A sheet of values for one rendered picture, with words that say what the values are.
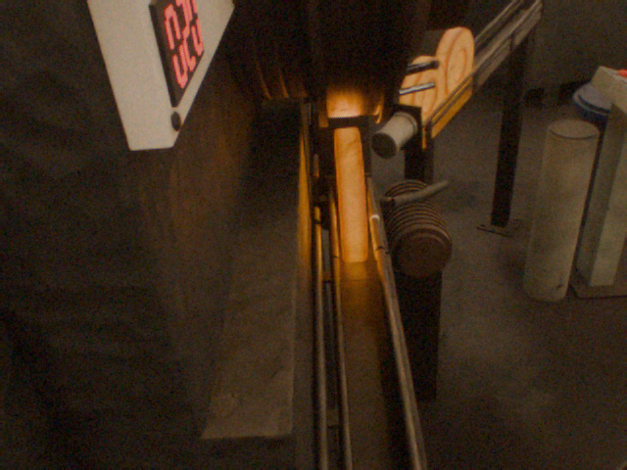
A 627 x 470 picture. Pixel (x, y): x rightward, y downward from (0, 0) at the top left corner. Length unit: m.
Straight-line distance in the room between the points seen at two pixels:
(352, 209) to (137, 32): 0.51
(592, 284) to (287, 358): 1.56
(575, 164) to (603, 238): 0.31
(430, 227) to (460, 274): 0.75
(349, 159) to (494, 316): 1.10
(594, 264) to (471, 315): 0.38
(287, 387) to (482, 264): 1.58
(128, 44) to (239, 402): 0.23
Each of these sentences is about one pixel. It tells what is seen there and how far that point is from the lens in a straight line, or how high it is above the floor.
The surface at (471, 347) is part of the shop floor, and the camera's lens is 1.66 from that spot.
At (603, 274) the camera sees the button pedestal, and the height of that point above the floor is 0.05.
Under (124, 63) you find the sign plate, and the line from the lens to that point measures 0.26.
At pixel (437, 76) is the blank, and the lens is 1.29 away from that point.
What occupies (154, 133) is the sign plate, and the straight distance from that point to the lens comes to 0.26.
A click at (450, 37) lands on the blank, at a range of 1.35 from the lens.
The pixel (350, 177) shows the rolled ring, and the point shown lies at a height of 0.82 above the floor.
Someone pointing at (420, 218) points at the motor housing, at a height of 0.53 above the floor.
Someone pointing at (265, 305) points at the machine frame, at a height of 0.87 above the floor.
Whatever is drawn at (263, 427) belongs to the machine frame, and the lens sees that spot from 0.38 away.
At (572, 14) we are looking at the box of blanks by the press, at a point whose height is 0.44.
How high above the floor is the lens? 1.17
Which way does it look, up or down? 34 degrees down
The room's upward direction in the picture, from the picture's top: 5 degrees counter-clockwise
